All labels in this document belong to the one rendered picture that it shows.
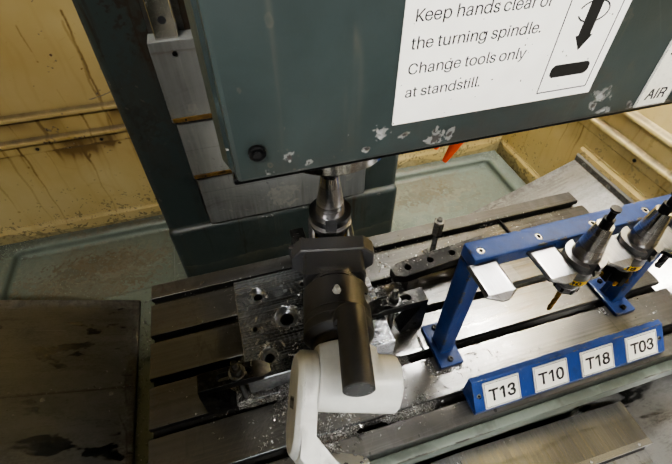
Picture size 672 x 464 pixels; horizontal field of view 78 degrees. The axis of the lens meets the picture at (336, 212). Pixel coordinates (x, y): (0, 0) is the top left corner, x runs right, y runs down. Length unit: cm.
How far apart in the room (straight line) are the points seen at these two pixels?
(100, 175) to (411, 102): 141
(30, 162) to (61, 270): 38
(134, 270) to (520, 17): 147
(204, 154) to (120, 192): 65
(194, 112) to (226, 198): 28
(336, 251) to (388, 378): 19
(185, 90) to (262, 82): 71
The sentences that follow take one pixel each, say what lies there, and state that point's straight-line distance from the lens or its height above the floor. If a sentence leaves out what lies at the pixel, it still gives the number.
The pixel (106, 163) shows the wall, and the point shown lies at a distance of 158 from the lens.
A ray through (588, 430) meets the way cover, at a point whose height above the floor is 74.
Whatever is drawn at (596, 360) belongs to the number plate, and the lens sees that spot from 104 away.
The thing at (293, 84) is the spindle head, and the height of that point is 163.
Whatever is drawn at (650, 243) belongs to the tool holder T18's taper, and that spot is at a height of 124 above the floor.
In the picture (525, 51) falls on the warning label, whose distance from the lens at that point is 31.
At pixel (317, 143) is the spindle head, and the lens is 27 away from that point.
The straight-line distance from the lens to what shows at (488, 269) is 71.
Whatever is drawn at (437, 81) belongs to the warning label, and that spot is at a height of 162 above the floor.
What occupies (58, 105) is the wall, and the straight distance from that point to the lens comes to 148.
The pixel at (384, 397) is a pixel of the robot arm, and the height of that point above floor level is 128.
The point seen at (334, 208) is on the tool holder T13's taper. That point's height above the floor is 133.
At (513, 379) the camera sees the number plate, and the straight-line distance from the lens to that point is 93.
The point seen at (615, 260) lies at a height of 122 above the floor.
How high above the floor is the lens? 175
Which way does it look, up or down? 45 degrees down
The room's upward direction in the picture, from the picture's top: straight up
